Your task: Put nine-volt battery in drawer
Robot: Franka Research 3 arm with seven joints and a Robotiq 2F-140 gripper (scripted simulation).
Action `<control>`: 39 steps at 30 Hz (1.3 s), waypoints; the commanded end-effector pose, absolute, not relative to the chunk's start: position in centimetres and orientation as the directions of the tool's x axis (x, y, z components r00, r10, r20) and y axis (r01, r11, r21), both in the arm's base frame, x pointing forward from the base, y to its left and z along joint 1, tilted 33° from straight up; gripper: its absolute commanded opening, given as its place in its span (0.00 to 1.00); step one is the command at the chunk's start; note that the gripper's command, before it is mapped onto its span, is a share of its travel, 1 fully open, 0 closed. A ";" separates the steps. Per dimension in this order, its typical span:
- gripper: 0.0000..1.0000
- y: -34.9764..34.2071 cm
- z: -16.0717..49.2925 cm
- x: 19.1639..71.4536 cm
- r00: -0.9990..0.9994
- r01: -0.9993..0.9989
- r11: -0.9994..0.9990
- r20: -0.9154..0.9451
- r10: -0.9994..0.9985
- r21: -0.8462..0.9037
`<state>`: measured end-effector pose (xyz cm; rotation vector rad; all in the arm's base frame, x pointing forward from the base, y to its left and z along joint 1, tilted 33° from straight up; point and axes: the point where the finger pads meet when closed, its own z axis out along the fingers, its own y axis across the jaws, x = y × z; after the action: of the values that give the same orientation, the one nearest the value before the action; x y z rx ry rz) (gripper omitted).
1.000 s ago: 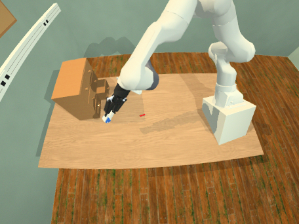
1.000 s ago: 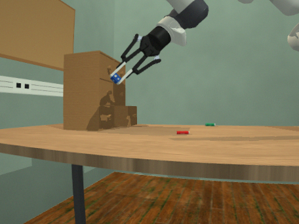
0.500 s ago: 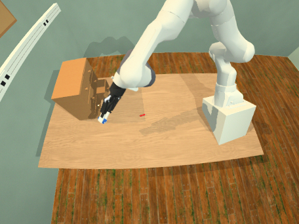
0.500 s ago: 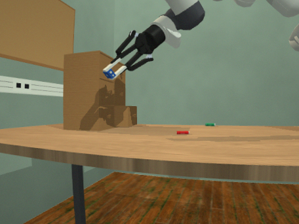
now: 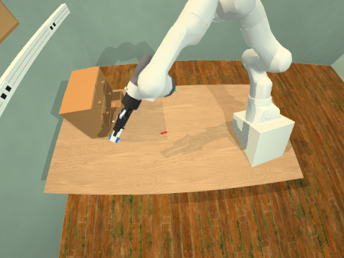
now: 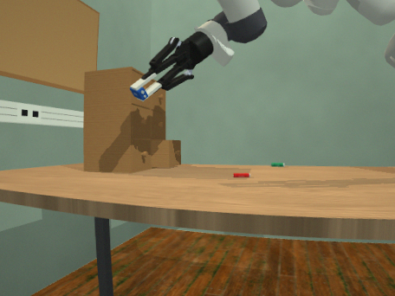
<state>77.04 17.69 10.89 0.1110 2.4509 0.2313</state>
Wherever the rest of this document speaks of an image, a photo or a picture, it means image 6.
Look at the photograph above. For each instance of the brown wooden chest of drawers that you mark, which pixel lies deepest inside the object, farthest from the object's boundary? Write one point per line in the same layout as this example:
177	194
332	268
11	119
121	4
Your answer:
107	121

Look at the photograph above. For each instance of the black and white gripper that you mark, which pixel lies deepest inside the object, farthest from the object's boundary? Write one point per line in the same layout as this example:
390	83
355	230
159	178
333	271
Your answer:
187	55

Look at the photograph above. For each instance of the blue rectangular block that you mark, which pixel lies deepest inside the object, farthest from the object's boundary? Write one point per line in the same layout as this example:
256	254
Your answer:
140	94

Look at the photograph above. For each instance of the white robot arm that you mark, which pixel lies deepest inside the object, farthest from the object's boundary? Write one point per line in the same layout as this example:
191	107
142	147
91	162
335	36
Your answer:
243	20

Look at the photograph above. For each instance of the brown wooden drawer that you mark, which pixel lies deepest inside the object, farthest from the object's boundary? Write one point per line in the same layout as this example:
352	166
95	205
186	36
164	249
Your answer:
146	102
166	153
158	100
141	154
158	129
141	127

